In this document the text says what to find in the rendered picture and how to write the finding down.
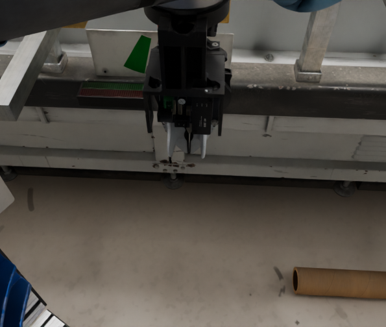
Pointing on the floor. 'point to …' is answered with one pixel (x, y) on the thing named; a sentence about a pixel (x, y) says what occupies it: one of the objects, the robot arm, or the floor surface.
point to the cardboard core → (346, 283)
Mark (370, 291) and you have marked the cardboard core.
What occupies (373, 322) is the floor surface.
